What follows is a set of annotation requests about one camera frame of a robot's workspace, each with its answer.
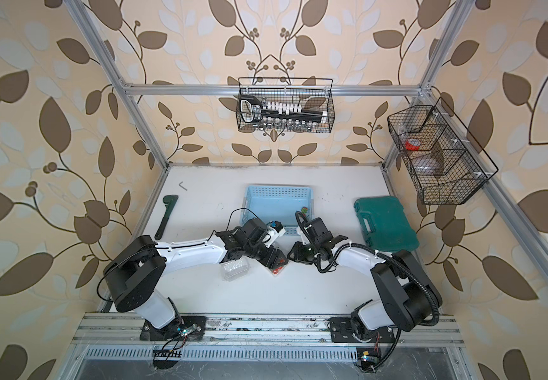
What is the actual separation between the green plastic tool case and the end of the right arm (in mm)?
271

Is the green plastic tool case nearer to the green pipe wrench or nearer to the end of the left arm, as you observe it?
the end of the left arm

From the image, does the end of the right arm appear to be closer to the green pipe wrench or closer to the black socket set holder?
the black socket set holder

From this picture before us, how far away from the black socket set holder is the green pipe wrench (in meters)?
0.52

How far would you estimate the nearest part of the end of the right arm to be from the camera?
0.67 m

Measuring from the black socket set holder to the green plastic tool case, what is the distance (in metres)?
0.42

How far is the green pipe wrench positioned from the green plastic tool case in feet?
2.73

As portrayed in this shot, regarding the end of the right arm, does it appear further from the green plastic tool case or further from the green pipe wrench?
the green pipe wrench

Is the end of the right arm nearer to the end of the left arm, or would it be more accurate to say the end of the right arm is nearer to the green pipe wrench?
the end of the left arm

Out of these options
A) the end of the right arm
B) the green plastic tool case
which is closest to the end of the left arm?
the end of the right arm

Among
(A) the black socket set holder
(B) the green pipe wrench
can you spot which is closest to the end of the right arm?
(A) the black socket set holder

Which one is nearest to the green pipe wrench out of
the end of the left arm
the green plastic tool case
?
the end of the left arm

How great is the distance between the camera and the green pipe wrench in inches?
38.7

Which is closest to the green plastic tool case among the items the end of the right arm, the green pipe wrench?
the end of the right arm

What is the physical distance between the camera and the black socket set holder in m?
0.82
